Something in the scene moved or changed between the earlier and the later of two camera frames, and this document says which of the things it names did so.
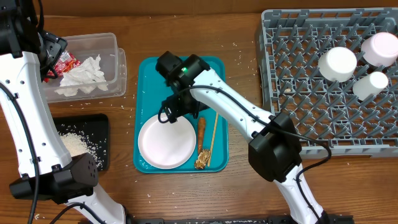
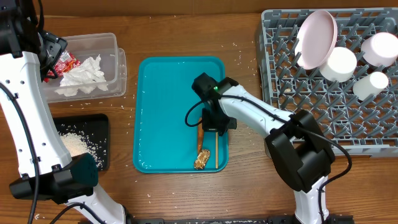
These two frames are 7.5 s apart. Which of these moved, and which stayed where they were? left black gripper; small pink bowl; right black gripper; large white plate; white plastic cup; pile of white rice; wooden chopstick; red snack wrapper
Moved: wooden chopstick; large white plate; right black gripper
Stayed: pile of white rice; left black gripper; white plastic cup; small pink bowl; red snack wrapper
